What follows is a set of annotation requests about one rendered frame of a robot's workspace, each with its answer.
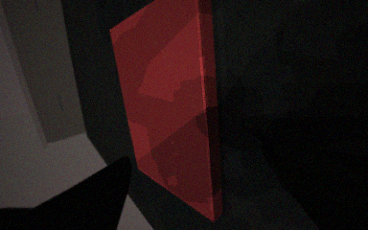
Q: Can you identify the red box lid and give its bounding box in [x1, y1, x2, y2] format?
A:
[110, 0, 222, 222]

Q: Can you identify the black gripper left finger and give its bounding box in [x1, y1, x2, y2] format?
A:
[0, 157, 132, 230]

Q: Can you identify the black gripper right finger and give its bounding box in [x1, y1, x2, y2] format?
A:
[262, 138, 368, 230]

